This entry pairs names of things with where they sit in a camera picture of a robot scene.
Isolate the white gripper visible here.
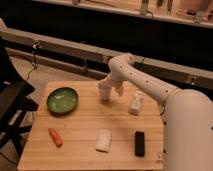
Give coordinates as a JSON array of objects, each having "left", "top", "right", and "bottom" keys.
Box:
[{"left": 98, "top": 76, "right": 124, "bottom": 97}]

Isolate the white ceramic cup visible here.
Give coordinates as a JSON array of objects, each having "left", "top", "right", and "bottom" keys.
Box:
[{"left": 99, "top": 88, "right": 111, "bottom": 101}]

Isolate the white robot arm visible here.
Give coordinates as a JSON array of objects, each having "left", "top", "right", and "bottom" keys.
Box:
[{"left": 98, "top": 53, "right": 213, "bottom": 171}]

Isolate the white bottle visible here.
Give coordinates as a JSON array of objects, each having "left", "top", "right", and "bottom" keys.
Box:
[{"left": 129, "top": 90, "right": 143, "bottom": 115}]

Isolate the black rectangular remote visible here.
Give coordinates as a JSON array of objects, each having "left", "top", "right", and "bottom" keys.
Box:
[{"left": 135, "top": 131, "right": 145, "bottom": 157}]

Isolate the green bowl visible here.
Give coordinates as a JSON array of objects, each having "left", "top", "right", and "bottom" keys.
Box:
[{"left": 46, "top": 87, "right": 78, "bottom": 115}]

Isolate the orange carrot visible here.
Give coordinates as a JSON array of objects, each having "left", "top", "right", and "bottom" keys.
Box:
[{"left": 48, "top": 128, "right": 63, "bottom": 147}]

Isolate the black chair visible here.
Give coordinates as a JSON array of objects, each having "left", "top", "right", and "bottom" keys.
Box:
[{"left": 0, "top": 37, "right": 38, "bottom": 156}]

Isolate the black cable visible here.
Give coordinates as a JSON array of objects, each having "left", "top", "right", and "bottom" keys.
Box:
[{"left": 25, "top": 40, "right": 41, "bottom": 83}]

